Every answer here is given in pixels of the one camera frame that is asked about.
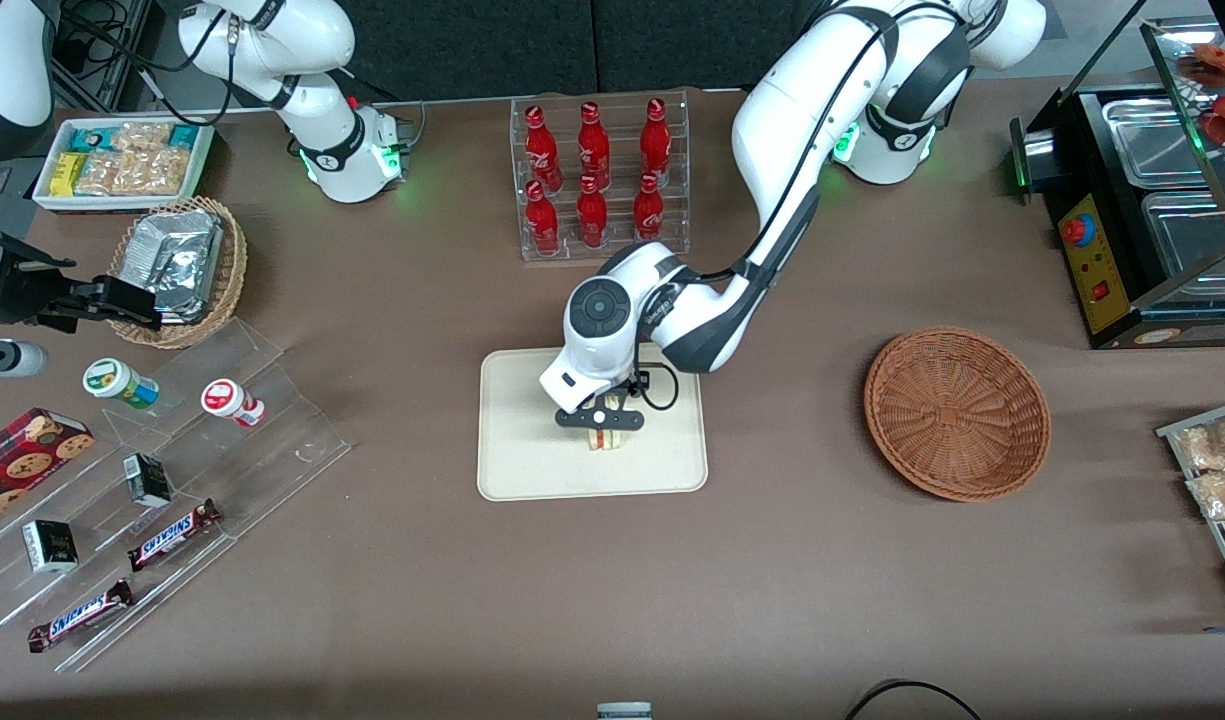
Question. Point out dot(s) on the brown snickers bar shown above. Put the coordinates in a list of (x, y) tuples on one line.
[(80, 615), (172, 535)]

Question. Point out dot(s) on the clear bag of rice crackers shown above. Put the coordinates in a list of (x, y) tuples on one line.
[(132, 172)]

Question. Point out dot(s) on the cream rectangular plastic tray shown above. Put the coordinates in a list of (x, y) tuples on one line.
[(532, 450)]

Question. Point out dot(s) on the tan wicker basket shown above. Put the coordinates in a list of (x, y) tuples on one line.
[(227, 280)]

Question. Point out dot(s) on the green lid yogurt cup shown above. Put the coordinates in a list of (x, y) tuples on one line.
[(117, 383)]

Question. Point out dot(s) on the small black drink carton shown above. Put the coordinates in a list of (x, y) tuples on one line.
[(148, 480)]

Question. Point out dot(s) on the clear acrylic stepped stand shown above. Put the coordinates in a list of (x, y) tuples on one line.
[(272, 440)]

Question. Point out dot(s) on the red lid yogurt cup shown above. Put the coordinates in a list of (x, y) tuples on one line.
[(230, 402)]

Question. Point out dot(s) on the silver foil bag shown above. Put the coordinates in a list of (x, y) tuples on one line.
[(177, 262)]

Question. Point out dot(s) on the triangular sandwich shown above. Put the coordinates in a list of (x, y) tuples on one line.
[(604, 441)]

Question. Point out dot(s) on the black yellow food warmer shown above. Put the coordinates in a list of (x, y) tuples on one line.
[(1097, 270)]

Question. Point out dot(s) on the steel food pan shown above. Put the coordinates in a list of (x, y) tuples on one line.
[(1192, 235), (1152, 140)]

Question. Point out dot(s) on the small black chocolate box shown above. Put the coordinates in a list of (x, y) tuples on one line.
[(50, 546)]

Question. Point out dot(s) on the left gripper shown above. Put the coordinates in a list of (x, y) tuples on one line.
[(624, 388)]

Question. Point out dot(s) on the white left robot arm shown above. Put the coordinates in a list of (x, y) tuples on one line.
[(772, 110)]

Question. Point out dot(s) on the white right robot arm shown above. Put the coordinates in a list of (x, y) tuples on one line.
[(322, 120)]

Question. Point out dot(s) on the white snack tray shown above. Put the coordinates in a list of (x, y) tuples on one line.
[(44, 195)]

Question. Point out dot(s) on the brown round wicker basket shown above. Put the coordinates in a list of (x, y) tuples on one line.
[(957, 415)]

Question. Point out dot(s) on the grey snack display tray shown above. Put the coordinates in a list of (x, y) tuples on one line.
[(1172, 430)]

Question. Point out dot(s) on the red plaid cookie box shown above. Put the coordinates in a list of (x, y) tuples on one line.
[(22, 462)]

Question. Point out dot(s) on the small grey device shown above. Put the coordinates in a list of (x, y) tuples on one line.
[(624, 711)]

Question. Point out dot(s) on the teal snack packet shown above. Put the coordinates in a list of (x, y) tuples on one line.
[(92, 137)]

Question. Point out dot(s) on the clear acrylic bottle rack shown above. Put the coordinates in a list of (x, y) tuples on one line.
[(568, 246)]

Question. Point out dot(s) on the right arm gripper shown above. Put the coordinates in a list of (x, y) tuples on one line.
[(24, 290)]

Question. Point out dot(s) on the red cola bottle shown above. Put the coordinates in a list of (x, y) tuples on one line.
[(543, 222), (656, 140), (541, 150), (592, 218), (594, 145), (649, 212)]

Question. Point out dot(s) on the yellow snack packet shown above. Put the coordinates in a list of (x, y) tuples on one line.
[(67, 175)]

